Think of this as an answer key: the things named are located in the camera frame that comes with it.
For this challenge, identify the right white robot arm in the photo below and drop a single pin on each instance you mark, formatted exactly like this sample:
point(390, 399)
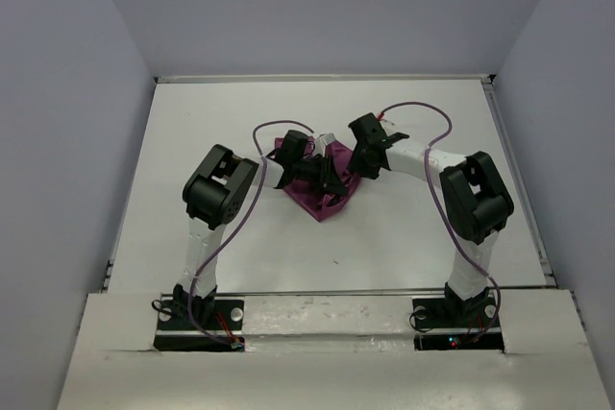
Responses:
point(468, 192)

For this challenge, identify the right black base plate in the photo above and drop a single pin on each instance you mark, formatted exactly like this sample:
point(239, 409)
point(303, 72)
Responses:
point(448, 323)

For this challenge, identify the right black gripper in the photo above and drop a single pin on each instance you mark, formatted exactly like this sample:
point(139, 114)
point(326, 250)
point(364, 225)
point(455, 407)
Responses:
point(356, 164)

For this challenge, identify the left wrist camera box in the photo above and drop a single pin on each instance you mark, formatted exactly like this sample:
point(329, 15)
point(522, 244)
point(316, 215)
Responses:
point(321, 143)

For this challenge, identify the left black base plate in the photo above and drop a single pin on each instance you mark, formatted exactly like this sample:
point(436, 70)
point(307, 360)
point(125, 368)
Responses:
point(216, 324)

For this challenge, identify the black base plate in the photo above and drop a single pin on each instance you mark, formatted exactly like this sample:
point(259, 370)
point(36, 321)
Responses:
point(448, 323)
point(216, 324)

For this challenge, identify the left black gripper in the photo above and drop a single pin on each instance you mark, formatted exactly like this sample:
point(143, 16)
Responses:
point(327, 178)

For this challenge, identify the purple cloth napkin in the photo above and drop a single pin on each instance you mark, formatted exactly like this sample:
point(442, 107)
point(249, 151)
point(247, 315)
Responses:
point(320, 185)

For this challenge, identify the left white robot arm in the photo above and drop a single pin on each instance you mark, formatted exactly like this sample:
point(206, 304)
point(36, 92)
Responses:
point(214, 195)

